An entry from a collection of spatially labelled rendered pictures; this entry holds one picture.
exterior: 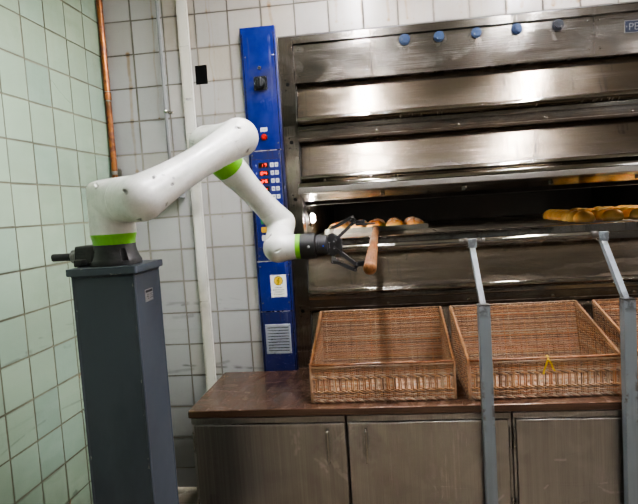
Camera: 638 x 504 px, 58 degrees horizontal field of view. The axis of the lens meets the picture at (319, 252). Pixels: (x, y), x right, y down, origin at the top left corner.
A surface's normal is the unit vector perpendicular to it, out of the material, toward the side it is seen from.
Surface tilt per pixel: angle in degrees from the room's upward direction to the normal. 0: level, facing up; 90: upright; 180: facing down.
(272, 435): 90
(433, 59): 90
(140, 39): 90
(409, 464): 90
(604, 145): 70
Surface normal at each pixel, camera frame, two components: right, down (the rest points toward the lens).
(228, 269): -0.11, 0.08
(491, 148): -0.13, -0.26
